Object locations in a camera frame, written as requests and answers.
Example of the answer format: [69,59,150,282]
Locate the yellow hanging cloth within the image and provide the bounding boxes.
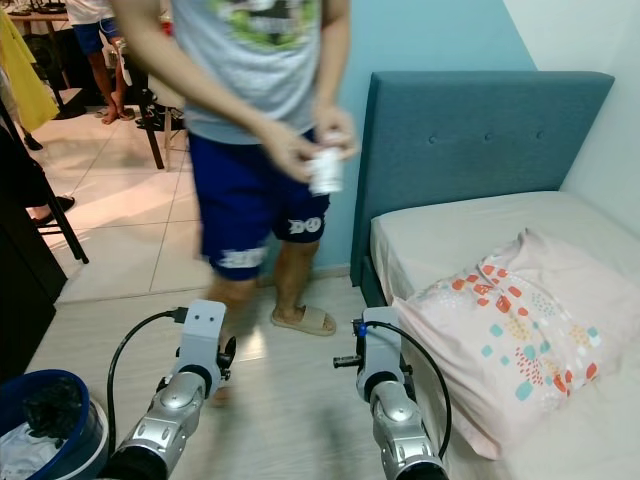
[0,10,61,133]

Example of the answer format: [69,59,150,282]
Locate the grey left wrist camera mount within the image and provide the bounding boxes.
[175,300,229,373]

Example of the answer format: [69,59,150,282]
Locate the small white bottle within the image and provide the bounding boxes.
[308,135,346,196]

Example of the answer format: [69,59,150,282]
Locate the dark wooden table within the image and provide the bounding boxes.
[125,45,169,171]

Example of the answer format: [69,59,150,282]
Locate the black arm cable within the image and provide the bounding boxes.
[363,318,455,461]
[105,308,189,456]

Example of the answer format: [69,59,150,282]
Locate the beige slipper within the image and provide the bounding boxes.
[270,305,338,337]

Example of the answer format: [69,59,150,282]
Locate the white crumpled paper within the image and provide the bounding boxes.
[0,425,61,480]

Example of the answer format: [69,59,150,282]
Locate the blue upholstered bed frame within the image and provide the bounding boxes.
[350,70,616,306]

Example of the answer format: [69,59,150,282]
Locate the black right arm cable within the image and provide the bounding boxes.
[363,318,455,461]

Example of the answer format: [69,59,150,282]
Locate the person in grey shirt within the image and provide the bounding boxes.
[110,0,361,336]

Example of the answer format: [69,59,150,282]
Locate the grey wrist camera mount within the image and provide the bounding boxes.
[175,300,229,373]
[357,307,406,379]

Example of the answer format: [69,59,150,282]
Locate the beige sheeted mattress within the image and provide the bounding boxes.
[370,190,640,480]

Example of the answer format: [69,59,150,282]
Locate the person in black trousers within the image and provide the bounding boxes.
[5,125,77,228]

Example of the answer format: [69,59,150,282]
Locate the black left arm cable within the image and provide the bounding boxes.
[105,308,189,456]

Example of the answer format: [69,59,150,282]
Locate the person's left hand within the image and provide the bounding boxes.
[317,102,359,161]

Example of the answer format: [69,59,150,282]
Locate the pink patterned pillow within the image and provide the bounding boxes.
[390,228,640,461]

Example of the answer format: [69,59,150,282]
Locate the black crumpled cloth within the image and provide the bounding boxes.
[22,378,86,441]

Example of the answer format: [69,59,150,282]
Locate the person's right hand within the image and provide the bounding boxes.
[265,120,321,183]

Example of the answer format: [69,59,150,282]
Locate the blue plastic bucket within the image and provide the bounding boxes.
[0,370,111,480]

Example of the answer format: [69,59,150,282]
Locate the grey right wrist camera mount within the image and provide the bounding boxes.
[357,307,406,379]

